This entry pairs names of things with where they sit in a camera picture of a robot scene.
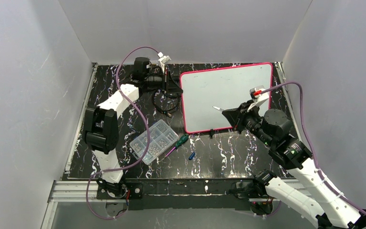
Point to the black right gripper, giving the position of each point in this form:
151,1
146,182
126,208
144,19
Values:
240,117

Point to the blue marker cap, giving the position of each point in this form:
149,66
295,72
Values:
192,156

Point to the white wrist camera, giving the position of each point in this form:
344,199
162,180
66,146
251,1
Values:
258,97
163,60

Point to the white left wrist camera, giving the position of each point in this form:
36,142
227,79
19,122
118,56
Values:
163,60

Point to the pink framed whiteboard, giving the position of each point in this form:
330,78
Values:
226,88

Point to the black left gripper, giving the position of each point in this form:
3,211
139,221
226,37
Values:
167,83

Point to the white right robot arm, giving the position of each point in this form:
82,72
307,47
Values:
325,207

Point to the green handled screwdriver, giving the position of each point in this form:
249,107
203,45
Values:
178,143

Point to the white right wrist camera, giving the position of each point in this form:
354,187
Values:
258,97

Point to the clear plastic screw box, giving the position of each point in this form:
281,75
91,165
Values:
162,137

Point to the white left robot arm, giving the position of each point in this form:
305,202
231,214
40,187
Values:
100,126

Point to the blue whiteboard marker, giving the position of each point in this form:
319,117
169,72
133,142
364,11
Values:
218,108

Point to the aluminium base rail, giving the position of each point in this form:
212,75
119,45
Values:
163,193

